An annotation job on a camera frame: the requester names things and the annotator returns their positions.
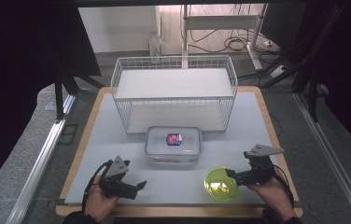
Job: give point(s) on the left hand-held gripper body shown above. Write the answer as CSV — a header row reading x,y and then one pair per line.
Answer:
x,y
116,169

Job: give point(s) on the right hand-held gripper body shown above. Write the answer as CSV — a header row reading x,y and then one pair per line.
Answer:
x,y
259,169

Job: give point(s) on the green translucent bowl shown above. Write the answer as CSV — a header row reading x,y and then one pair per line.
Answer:
x,y
218,186

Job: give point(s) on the person's left hand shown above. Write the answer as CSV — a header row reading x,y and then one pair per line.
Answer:
x,y
99,202

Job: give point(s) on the clear plastic container with lid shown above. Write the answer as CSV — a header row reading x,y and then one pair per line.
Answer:
x,y
173,152

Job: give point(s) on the black metal stand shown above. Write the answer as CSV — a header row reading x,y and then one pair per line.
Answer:
x,y
60,93
312,93

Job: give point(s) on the white power strip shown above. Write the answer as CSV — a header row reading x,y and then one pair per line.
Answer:
x,y
277,71

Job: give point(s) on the clear plastic bottle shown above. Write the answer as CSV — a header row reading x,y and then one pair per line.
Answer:
x,y
156,46

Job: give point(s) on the black curtain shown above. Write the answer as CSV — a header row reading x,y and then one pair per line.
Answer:
x,y
18,62
348,62

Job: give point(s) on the dark monitor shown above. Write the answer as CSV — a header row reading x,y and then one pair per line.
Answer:
x,y
282,25

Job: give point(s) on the aluminium rail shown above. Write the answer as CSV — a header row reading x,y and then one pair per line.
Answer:
x,y
39,161
332,149

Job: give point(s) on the white desk frame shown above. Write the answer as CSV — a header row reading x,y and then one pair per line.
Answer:
x,y
223,21

